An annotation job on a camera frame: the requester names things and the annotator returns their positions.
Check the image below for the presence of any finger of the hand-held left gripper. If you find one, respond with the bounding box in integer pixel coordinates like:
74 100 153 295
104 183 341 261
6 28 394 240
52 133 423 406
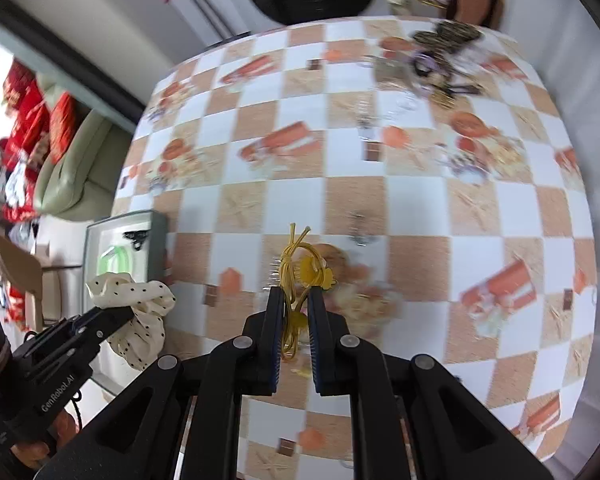
72 305 136 357

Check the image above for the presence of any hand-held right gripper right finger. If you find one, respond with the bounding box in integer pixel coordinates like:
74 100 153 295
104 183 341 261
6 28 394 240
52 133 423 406
307 287 556 480

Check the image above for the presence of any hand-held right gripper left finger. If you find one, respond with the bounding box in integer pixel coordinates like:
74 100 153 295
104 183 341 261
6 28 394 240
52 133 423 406
37 287 286 480

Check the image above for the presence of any white polka dot scrunchie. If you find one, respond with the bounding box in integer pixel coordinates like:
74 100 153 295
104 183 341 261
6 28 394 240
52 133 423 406
86 272 177 372

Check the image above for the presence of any yellow hair tie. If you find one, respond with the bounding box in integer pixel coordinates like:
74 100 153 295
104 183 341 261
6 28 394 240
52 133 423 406
278 223 338 361

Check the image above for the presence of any grey rectangular tray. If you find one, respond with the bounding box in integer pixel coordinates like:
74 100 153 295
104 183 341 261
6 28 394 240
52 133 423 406
82 209 170 401

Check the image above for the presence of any pile of assorted jewelry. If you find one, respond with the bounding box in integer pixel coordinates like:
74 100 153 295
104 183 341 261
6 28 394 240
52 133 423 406
365 20 487 111

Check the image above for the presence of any person's left hand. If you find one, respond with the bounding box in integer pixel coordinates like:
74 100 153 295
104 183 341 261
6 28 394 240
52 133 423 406
10 407 78 468

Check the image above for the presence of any green translucent bangle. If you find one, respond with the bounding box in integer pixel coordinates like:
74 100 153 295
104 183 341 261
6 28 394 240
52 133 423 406
96 244 132 277

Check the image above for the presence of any black claw hair clip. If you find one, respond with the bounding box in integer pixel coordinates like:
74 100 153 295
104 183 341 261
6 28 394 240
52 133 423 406
122 229 152 252

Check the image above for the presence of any tan chair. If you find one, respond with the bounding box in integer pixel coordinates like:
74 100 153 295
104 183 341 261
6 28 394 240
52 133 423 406
0 230 45 332

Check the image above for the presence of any light green sofa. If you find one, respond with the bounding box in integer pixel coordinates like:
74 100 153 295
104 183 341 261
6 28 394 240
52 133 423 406
32 109 134 222

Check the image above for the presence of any red cushion with gold pattern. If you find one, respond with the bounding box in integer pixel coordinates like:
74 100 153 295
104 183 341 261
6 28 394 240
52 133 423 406
49 92 79 164

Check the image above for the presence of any red cushion with white print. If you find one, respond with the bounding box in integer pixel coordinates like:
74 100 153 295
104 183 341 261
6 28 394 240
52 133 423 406
16 87 52 155

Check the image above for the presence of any leopard print hair bow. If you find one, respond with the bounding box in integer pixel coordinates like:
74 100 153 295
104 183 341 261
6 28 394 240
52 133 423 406
412 20 482 50

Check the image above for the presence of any brown slipper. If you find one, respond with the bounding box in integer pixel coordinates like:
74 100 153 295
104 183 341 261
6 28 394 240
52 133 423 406
449 0 492 25
487 0 507 29

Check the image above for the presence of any silver chain keyring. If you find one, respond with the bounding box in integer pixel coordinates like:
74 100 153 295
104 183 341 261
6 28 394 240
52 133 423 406
355 104 377 142

